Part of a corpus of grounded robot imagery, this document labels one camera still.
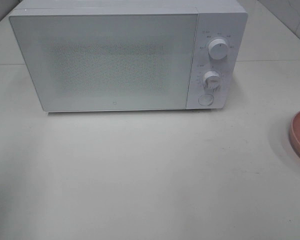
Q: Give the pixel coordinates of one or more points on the round white door button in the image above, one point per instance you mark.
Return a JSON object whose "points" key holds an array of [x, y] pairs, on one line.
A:
{"points": [[206, 99]]}

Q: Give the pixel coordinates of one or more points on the white timer knob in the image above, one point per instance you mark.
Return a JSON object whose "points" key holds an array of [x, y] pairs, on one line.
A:
{"points": [[211, 79]]}

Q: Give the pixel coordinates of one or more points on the white microwave door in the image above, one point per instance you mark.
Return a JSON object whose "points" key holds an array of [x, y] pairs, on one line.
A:
{"points": [[83, 63]]}

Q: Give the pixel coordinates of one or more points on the white microwave oven body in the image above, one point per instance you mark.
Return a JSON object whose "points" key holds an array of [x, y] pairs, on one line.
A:
{"points": [[215, 18]]}

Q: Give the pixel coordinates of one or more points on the upper white power knob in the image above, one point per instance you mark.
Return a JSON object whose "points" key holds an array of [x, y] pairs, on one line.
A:
{"points": [[218, 48]]}

